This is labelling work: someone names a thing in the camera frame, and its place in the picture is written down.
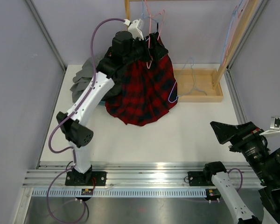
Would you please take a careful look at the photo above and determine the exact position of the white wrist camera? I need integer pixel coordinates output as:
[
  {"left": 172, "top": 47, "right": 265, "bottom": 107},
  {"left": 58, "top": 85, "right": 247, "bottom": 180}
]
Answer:
[
  {"left": 124, "top": 19, "right": 144, "bottom": 40},
  {"left": 260, "top": 116, "right": 280, "bottom": 137}
]

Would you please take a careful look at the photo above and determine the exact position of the red plaid skirt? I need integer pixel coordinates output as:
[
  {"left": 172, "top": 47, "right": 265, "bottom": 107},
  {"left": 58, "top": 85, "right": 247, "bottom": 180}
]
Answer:
[{"left": 104, "top": 35, "right": 178, "bottom": 127}]

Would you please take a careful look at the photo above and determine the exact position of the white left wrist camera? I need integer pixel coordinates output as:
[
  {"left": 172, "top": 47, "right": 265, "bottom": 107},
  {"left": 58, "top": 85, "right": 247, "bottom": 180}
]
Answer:
[{"left": 124, "top": 19, "right": 144, "bottom": 40}]

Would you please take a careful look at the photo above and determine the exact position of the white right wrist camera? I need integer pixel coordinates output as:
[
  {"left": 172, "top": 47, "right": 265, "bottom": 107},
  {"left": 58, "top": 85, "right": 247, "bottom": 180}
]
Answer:
[{"left": 260, "top": 116, "right": 280, "bottom": 137}]

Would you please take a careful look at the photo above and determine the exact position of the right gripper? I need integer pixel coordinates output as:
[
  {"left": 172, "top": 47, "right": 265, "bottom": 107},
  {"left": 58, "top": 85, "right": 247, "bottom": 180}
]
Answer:
[{"left": 211, "top": 120, "right": 275, "bottom": 183}]

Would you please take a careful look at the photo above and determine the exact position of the aluminium corner post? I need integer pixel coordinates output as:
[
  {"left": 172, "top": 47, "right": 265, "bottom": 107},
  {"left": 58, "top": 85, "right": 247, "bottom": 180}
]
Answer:
[{"left": 24, "top": 0, "right": 67, "bottom": 72}]

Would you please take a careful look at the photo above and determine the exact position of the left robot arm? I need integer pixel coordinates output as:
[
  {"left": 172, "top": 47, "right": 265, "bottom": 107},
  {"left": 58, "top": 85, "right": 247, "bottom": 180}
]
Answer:
[{"left": 56, "top": 31, "right": 168, "bottom": 186}]

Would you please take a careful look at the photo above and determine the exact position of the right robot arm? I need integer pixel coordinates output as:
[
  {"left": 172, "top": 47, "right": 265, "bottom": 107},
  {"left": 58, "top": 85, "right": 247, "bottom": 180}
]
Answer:
[{"left": 187, "top": 116, "right": 280, "bottom": 224}]

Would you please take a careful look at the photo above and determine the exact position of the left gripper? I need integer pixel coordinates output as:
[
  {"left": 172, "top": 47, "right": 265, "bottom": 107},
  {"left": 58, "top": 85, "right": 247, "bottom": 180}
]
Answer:
[{"left": 123, "top": 33, "right": 167, "bottom": 65}]

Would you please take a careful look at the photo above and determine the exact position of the aluminium rail base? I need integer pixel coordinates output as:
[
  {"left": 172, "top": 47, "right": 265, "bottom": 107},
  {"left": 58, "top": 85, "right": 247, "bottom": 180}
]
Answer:
[{"left": 22, "top": 161, "right": 277, "bottom": 199}]

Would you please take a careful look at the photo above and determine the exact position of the wooden clothes rack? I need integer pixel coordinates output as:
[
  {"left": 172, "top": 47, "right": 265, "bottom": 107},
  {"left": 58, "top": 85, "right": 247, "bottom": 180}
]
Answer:
[{"left": 125, "top": 0, "right": 260, "bottom": 103}]

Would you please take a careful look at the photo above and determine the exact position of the dark grey dotted skirt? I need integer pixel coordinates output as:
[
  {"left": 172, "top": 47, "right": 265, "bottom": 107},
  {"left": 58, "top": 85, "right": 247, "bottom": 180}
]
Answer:
[{"left": 104, "top": 69, "right": 126, "bottom": 100}]

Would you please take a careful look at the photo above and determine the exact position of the blue wire hanger with plaid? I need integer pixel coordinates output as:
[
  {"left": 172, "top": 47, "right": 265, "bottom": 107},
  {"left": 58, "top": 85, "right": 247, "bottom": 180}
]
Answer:
[{"left": 141, "top": 0, "right": 162, "bottom": 34}]

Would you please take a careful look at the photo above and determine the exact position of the pink wire hanger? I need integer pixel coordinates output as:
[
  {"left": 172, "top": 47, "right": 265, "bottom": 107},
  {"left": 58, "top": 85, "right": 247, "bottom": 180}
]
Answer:
[
  {"left": 224, "top": 0, "right": 248, "bottom": 66},
  {"left": 145, "top": 0, "right": 167, "bottom": 70}
]

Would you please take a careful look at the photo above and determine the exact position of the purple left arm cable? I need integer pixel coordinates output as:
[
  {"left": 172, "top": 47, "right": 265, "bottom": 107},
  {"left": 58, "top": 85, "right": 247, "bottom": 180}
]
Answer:
[{"left": 46, "top": 17, "right": 129, "bottom": 222}]

